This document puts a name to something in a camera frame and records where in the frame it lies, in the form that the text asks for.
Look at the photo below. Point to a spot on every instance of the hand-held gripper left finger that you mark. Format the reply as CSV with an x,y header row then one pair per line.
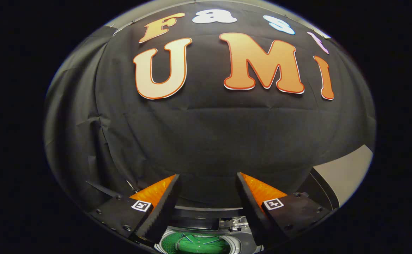
x,y
165,208

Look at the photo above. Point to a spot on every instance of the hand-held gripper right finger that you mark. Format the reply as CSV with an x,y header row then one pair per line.
x,y
252,211

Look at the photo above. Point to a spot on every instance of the grey top-load washing machine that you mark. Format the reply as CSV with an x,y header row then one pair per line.
x,y
239,240

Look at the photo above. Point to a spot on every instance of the green polo shirt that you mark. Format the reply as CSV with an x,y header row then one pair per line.
x,y
199,245

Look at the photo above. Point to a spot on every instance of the black backdrop cloth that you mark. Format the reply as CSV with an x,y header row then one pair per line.
x,y
209,141

